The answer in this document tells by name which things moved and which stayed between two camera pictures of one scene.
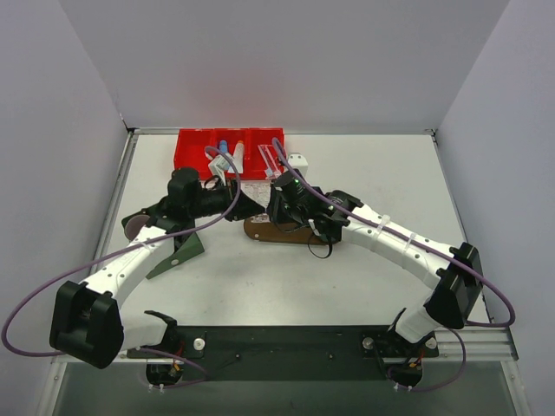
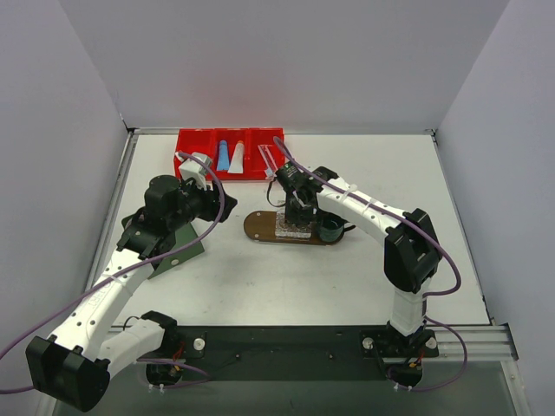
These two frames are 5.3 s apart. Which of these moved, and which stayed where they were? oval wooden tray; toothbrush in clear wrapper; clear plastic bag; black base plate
Moved: clear plastic bag
Stayed: black base plate; toothbrush in clear wrapper; oval wooden tray
